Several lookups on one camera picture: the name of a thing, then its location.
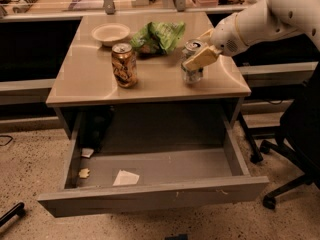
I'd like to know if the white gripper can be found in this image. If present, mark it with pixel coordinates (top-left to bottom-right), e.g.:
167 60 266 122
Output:
182 13 249 71

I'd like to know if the silver 7up soda can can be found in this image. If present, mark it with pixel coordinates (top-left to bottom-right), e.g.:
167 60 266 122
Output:
181 39 204 84

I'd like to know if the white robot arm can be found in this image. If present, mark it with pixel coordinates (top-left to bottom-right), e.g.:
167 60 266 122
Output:
183 0 320 71

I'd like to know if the brown patterned soda can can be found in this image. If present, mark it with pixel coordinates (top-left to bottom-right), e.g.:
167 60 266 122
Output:
111 43 138 88

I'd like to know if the grey cabinet with counter top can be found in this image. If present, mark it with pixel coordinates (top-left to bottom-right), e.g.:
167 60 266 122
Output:
45 11 252 140

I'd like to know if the grey open top drawer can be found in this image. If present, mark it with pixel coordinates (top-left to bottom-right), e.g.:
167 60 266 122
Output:
38 110 268 217

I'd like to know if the green chip bag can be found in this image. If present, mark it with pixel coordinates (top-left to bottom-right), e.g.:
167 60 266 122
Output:
130 22 186 55

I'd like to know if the white shallow bowl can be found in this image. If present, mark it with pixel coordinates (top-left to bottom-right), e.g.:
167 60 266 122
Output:
91 23 130 47

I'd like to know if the black office chair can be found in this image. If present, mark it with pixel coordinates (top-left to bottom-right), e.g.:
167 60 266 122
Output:
260 65 320 209

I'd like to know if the white paper slip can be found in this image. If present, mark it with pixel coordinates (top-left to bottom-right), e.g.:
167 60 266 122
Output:
113 170 140 186

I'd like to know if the small white crumpled scrap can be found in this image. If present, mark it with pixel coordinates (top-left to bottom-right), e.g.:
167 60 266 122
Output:
81 148 94 158

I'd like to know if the long background desk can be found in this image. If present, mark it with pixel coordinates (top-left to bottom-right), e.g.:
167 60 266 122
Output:
0 0 320 107

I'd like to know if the small yellow scrap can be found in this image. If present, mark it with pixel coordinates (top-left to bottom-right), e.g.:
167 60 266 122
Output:
78 168 90 179

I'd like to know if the black chair leg left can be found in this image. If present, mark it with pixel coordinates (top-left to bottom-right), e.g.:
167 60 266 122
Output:
0 202 26 227

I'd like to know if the black floor cable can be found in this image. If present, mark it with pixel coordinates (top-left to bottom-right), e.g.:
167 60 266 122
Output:
0 134 14 148

